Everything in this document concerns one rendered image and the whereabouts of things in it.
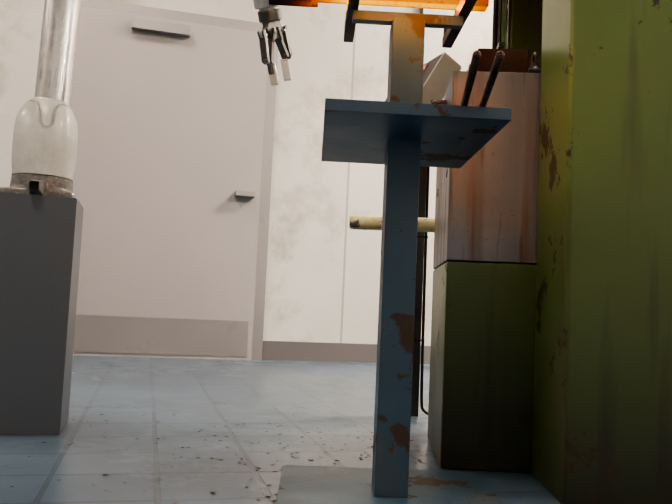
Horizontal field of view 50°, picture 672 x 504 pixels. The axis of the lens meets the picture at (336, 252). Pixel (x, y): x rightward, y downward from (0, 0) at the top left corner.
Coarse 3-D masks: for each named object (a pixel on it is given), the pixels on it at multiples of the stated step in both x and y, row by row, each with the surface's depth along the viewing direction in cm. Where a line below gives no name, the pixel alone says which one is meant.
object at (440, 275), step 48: (480, 288) 162; (528, 288) 162; (432, 336) 194; (480, 336) 162; (528, 336) 161; (432, 384) 188; (480, 384) 161; (528, 384) 160; (432, 432) 182; (480, 432) 160; (528, 432) 159
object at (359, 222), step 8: (352, 216) 223; (360, 216) 223; (368, 216) 223; (376, 216) 223; (352, 224) 222; (360, 224) 222; (368, 224) 222; (376, 224) 222; (424, 224) 221; (432, 224) 221
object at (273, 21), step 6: (258, 12) 223; (264, 12) 221; (270, 12) 221; (276, 12) 222; (258, 18) 225; (264, 18) 222; (270, 18) 222; (276, 18) 222; (264, 24) 223; (270, 24) 224; (276, 24) 226; (270, 30) 224; (276, 30) 227; (270, 36) 225; (276, 36) 227
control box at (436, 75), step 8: (440, 56) 233; (448, 56) 234; (424, 64) 245; (432, 64) 236; (440, 64) 232; (448, 64) 233; (456, 64) 234; (424, 72) 238; (432, 72) 231; (440, 72) 232; (448, 72) 233; (424, 80) 232; (432, 80) 231; (440, 80) 232; (448, 80) 233; (424, 88) 229; (432, 88) 231; (440, 88) 232; (424, 96) 229; (432, 96) 230; (440, 96) 232
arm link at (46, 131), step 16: (32, 112) 185; (48, 112) 186; (64, 112) 189; (16, 128) 186; (32, 128) 184; (48, 128) 185; (64, 128) 187; (16, 144) 185; (32, 144) 183; (48, 144) 184; (64, 144) 187; (16, 160) 184; (32, 160) 183; (48, 160) 184; (64, 160) 187; (64, 176) 187
